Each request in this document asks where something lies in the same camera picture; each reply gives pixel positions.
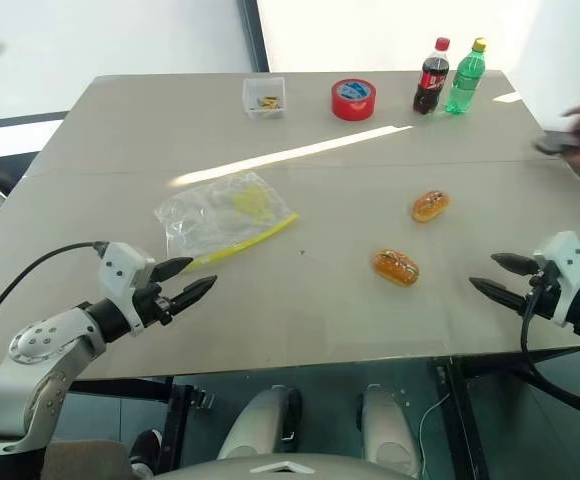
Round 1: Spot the black shoe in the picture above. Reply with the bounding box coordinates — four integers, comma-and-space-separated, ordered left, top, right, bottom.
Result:
129, 428, 164, 476

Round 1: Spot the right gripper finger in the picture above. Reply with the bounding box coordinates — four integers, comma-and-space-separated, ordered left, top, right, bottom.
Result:
490, 252, 542, 276
468, 276, 528, 316

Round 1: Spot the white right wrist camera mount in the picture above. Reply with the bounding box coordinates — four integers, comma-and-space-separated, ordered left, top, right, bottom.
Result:
532, 230, 580, 329

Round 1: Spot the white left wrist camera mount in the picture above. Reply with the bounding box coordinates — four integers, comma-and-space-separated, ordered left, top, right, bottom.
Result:
97, 242, 157, 334

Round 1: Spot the clear plastic box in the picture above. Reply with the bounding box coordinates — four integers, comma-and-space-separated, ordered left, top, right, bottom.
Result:
242, 76, 289, 120

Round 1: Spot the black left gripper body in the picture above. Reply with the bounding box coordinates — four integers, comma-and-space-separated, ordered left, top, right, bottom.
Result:
132, 278, 176, 329

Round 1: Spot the cola bottle red cap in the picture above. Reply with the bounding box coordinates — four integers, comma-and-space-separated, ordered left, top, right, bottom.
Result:
412, 36, 452, 116

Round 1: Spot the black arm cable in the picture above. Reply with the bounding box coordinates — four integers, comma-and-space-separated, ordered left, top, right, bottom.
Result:
0, 241, 109, 361
518, 269, 580, 424

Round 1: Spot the clear yellow-zipper plastic bag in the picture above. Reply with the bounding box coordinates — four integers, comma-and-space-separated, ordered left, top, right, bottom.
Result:
152, 171, 300, 274

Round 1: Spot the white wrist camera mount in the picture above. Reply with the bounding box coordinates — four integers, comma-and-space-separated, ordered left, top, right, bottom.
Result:
532, 230, 580, 329
97, 242, 157, 334

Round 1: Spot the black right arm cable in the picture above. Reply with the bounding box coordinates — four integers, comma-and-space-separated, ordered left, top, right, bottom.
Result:
518, 269, 580, 424

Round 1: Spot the thin white cable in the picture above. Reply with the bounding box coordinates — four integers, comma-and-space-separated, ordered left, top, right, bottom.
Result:
417, 392, 452, 480

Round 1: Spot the black window frame post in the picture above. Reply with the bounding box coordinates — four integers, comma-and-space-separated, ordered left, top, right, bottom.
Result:
239, 0, 271, 74

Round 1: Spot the red tape roll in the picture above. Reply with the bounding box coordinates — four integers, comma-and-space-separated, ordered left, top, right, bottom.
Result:
330, 78, 377, 122

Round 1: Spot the green bottle yellow cap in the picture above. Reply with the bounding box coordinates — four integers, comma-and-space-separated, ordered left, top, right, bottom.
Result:
443, 37, 487, 115

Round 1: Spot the grey robot torso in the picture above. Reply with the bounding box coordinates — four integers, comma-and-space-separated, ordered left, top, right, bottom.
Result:
153, 452, 417, 480

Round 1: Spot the toy hot dog bread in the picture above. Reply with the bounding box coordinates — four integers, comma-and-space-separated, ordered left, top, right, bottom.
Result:
411, 189, 452, 224
373, 248, 420, 288

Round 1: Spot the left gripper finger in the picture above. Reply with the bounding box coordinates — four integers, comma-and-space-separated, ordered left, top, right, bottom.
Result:
151, 256, 195, 283
169, 274, 219, 308

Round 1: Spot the brown padded object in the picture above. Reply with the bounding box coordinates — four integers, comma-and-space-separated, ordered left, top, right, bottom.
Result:
43, 439, 136, 480

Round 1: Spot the silver robot leg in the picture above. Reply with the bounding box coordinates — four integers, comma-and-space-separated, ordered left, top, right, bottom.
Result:
359, 383, 421, 477
217, 384, 304, 462

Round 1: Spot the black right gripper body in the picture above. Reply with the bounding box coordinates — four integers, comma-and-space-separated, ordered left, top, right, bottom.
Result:
522, 261, 564, 321

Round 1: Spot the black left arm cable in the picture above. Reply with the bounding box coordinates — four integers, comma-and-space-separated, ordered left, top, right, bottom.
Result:
0, 241, 109, 361

